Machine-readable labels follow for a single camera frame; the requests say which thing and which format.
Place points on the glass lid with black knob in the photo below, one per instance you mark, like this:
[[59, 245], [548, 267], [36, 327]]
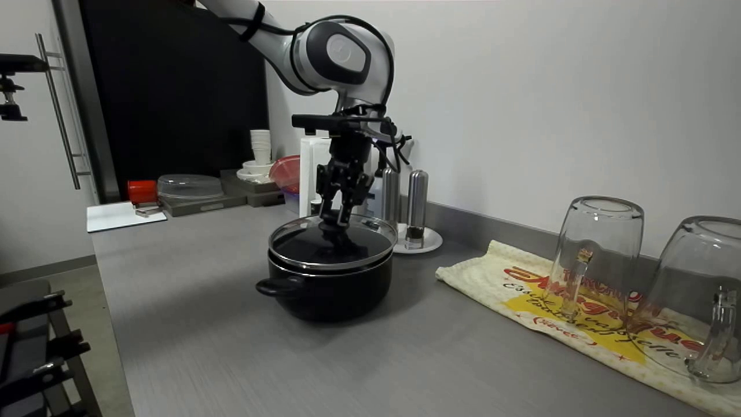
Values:
[[371, 249]]

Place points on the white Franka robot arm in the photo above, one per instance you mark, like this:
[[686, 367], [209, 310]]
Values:
[[331, 54]]

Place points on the white paper towel roll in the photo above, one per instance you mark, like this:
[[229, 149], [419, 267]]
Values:
[[308, 165]]

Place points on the white flat board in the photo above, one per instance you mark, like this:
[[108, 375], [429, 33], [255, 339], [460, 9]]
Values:
[[116, 216]]

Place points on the grey metal bin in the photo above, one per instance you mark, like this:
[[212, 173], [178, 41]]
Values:
[[200, 205]]

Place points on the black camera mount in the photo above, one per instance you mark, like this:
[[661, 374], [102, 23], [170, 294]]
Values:
[[14, 64]]

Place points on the small clear glass cup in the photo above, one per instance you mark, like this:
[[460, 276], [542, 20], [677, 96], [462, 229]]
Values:
[[720, 348]]

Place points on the clear drinking glass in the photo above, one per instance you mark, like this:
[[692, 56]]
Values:
[[599, 245], [697, 261]]

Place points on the rectangular container with red lid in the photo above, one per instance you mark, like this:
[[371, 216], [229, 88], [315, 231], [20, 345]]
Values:
[[288, 173]]

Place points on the steel spice grinder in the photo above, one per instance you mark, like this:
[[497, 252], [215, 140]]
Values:
[[390, 200], [418, 198]]

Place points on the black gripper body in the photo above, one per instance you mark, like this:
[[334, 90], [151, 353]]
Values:
[[349, 165]]

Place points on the yellow printed dish towel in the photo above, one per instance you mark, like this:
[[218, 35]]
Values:
[[495, 281]]

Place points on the small red box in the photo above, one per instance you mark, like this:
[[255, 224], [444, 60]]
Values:
[[143, 189]]

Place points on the clear plastic dome container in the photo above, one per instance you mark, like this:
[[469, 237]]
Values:
[[188, 185]]

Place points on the small dark spice bottle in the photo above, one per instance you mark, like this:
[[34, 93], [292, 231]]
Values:
[[315, 205]]

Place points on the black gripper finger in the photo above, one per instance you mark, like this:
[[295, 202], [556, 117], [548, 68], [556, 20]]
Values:
[[331, 209], [353, 206]]

